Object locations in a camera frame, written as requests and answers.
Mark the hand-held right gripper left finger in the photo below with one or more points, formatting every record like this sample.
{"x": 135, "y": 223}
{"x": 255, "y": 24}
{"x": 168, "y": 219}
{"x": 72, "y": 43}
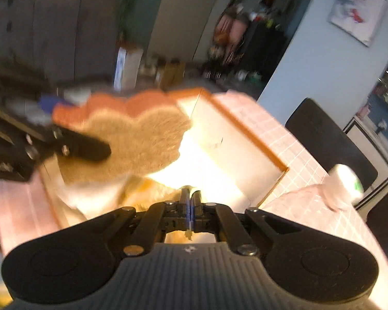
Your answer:
{"x": 184, "y": 200}

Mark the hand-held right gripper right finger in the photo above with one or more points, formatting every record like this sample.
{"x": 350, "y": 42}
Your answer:
{"x": 196, "y": 201}

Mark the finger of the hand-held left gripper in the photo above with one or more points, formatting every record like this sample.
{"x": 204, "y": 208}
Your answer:
{"x": 48, "y": 103}
{"x": 84, "y": 147}

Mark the orange cardboard box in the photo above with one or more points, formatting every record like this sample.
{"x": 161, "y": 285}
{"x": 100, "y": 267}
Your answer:
{"x": 226, "y": 158}

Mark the grey cabinet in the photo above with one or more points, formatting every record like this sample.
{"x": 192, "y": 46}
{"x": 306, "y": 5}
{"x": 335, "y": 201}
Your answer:
{"x": 51, "y": 32}

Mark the white and blue carton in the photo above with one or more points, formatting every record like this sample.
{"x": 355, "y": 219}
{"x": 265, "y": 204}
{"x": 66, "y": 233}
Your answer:
{"x": 126, "y": 67}

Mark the brown cardboard box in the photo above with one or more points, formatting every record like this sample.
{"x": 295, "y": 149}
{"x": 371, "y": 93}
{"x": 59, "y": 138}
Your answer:
{"x": 169, "y": 76}

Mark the black chair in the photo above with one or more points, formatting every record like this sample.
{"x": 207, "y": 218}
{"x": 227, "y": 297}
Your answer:
{"x": 386, "y": 226}
{"x": 329, "y": 142}

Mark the clear plastic water bottle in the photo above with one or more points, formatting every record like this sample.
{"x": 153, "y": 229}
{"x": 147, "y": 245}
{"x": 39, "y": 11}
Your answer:
{"x": 342, "y": 184}

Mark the black shoe cabinet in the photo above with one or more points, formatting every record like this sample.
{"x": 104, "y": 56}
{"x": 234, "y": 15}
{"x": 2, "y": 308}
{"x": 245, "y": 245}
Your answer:
{"x": 265, "y": 45}

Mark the pink hanging bags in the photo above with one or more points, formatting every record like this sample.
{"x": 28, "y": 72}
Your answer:
{"x": 228, "y": 32}

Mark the wine glass wall picture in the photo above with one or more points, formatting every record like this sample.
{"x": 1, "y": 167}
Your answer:
{"x": 359, "y": 9}

